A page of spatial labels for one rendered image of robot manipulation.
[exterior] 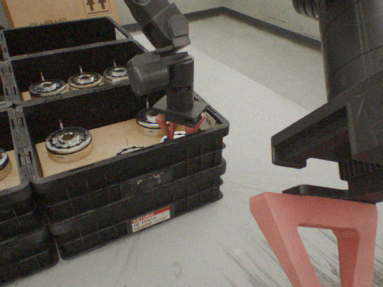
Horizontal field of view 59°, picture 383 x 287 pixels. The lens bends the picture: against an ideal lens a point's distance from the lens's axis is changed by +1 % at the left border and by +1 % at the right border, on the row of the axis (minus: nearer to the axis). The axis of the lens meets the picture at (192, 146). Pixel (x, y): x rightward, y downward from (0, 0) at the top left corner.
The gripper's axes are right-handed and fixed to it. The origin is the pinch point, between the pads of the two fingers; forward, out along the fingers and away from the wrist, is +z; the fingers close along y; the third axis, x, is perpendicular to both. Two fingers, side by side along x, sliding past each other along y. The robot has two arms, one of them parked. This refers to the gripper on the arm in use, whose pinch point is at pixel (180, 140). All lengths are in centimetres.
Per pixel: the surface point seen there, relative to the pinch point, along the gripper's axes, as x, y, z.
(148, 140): 1.6, -10.0, 4.1
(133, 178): -15.4, -2.9, 0.2
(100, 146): -5.4, -19.0, 4.1
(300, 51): 302, -13, 84
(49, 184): -27.3, -11.3, -4.8
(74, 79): 15.9, -44.6, 0.8
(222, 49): 274, -89, 84
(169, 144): -9.5, 2.3, -5.8
